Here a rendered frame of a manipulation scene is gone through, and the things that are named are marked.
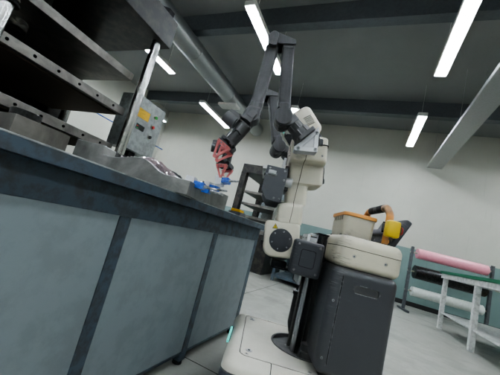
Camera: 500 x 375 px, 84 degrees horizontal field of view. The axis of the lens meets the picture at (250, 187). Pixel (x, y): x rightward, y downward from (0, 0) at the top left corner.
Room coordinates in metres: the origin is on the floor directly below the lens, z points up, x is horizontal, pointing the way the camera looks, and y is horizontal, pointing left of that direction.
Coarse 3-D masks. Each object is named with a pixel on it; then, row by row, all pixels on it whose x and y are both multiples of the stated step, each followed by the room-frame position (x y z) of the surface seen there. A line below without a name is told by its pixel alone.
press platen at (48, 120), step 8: (0, 96) 1.19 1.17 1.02; (8, 96) 1.21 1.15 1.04; (0, 104) 1.21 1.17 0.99; (8, 104) 1.22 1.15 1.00; (16, 104) 1.25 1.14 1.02; (24, 104) 1.27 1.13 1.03; (40, 112) 1.34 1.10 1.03; (48, 120) 1.38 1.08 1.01; (56, 120) 1.41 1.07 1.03; (56, 128) 1.43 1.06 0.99; (64, 128) 1.46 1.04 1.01; (72, 128) 1.50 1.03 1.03; (80, 136) 1.55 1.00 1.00; (88, 136) 1.59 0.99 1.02; (104, 144) 1.69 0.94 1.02; (112, 144) 1.74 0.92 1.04
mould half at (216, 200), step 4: (176, 176) 1.57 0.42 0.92; (208, 196) 1.39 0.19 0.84; (212, 196) 1.42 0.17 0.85; (216, 196) 1.46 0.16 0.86; (220, 196) 1.50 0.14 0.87; (224, 196) 1.53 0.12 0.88; (204, 200) 1.36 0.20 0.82; (208, 200) 1.40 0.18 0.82; (212, 200) 1.43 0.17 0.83; (216, 200) 1.46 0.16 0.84; (220, 200) 1.51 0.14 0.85; (224, 200) 1.54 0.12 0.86; (208, 204) 1.41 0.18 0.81; (212, 204) 1.44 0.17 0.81; (216, 204) 1.47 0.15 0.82; (220, 204) 1.52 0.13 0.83; (224, 204) 1.55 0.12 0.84; (224, 208) 1.57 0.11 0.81
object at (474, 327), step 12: (444, 276) 4.52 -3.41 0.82; (456, 276) 4.08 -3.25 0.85; (468, 276) 3.67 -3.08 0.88; (444, 288) 4.56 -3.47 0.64; (480, 288) 3.50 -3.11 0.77; (492, 288) 3.12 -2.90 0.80; (444, 300) 4.55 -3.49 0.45; (480, 300) 3.49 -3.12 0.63; (444, 312) 4.56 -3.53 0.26; (468, 324) 3.86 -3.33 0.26; (480, 324) 4.22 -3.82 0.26; (468, 336) 3.55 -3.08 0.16; (492, 336) 3.35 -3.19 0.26; (468, 348) 3.51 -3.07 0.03
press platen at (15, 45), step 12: (12, 36) 1.15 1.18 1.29; (12, 48) 1.17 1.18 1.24; (24, 48) 1.20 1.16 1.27; (36, 60) 1.25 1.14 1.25; (48, 60) 1.29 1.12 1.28; (48, 72) 1.34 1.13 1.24; (60, 72) 1.36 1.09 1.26; (72, 84) 1.42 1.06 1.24; (84, 84) 1.48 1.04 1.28; (96, 96) 1.55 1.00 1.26; (108, 108) 1.67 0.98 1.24; (120, 108) 1.71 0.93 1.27
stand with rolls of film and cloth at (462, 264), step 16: (416, 256) 5.62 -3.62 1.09; (432, 256) 5.46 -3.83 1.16; (448, 256) 5.45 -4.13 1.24; (416, 272) 5.50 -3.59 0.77; (432, 272) 5.44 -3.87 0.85; (480, 272) 5.31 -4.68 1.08; (416, 288) 5.54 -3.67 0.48; (464, 288) 5.32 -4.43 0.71; (448, 304) 5.41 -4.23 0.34; (464, 304) 5.33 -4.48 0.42
